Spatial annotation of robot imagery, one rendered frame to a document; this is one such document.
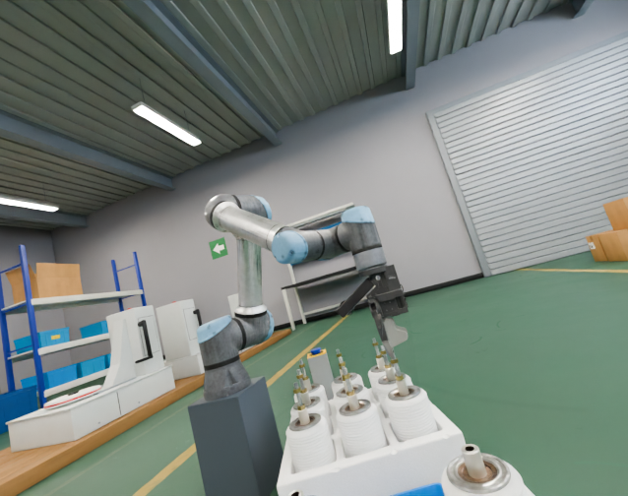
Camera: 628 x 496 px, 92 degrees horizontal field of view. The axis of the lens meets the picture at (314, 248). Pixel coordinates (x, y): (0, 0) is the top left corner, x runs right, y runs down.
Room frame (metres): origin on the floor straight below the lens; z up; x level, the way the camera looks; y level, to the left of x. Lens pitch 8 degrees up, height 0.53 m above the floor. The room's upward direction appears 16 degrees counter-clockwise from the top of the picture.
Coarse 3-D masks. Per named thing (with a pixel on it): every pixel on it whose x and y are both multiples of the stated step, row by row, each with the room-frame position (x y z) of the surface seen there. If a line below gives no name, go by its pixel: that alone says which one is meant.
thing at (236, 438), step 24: (264, 384) 1.08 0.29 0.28; (192, 408) 0.96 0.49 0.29; (216, 408) 0.94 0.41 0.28; (240, 408) 0.92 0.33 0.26; (264, 408) 1.04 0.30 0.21; (216, 432) 0.94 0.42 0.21; (240, 432) 0.92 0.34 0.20; (264, 432) 1.01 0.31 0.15; (216, 456) 0.95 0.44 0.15; (240, 456) 0.93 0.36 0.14; (264, 456) 0.98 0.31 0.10; (216, 480) 0.95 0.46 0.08; (240, 480) 0.93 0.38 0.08; (264, 480) 0.95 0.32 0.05
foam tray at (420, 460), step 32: (384, 416) 0.83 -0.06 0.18; (288, 448) 0.80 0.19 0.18; (384, 448) 0.69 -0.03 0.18; (416, 448) 0.67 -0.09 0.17; (448, 448) 0.67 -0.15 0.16; (288, 480) 0.67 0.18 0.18; (320, 480) 0.66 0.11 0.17; (352, 480) 0.66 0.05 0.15; (384, 480) 0.66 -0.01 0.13; (416, 480) 0.67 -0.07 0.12
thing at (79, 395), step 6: (84, 390) 2.14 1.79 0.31; (90, 390) 2.05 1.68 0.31; (96, 390) 2.10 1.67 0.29; (66, 396) 2.08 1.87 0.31; (72, 396) 1.99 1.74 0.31; (78, 396) 1.99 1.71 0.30; (84, 396) 2.01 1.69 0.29; (48, 402) 2.03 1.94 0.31; (54, 402) 1.94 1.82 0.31; (60, 402) 1.94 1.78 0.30; (66, 402) 1.95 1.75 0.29; (72, 402) 1.97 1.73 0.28; (48, 408) 1.95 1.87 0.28
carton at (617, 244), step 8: (608, 232) 3.21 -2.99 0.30; (616, 232) 3.05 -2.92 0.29; (624, 232) 3.04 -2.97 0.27; (600, 240) 3.33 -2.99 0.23; (608, 240) 3.21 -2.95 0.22; (616, 240) 3.09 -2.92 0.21; (624, 240) 3.05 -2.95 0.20; (608, 248) 3.26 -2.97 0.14; (616, 248) 3.14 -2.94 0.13; (624, 248) 3.05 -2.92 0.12; (608, 256) 3.31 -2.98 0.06; (616, 256) 3.19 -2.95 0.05; (624, 256) 3.08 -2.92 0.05
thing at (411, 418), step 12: (420, 396) 0.71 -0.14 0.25; (396, 408) 0.71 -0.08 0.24; (408, 408) 0.70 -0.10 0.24; (420, 408) 0.70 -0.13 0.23; (396, 420) 0.71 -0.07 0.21; (408, 420) 0.70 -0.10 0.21; (420, 420) 0.70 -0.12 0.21; (432, 420) 0.72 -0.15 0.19; (396, 432) 0.73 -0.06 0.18; (408, 432) 0.70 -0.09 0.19; (420, 432) 0.70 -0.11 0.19; (432, 432) 0.71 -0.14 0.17
